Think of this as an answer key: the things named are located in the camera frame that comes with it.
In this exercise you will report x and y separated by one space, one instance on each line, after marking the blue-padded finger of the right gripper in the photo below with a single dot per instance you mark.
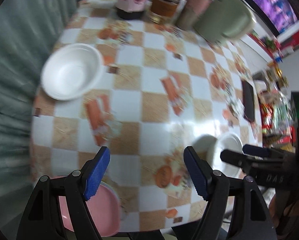
258 151
240 160

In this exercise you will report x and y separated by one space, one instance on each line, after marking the pale green pot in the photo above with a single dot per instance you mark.
225 20

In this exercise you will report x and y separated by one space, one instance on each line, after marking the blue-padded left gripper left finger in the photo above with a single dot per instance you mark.
95 171

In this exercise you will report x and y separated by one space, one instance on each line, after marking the black smartphone red case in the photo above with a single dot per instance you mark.
248 101

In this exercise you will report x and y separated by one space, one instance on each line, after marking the steel tumbler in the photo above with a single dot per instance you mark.
187 18

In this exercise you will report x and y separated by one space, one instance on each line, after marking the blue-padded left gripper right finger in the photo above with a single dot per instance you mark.
200 172

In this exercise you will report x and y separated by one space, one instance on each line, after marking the amber glass jar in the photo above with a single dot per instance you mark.
162 11

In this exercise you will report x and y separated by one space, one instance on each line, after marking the checkered patterned tablecloth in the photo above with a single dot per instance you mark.
162 89

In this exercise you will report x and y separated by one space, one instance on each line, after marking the white foam bowl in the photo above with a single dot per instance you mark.
220 152
72 71

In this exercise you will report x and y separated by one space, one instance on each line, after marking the green pleated curtain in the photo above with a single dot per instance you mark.
28 31

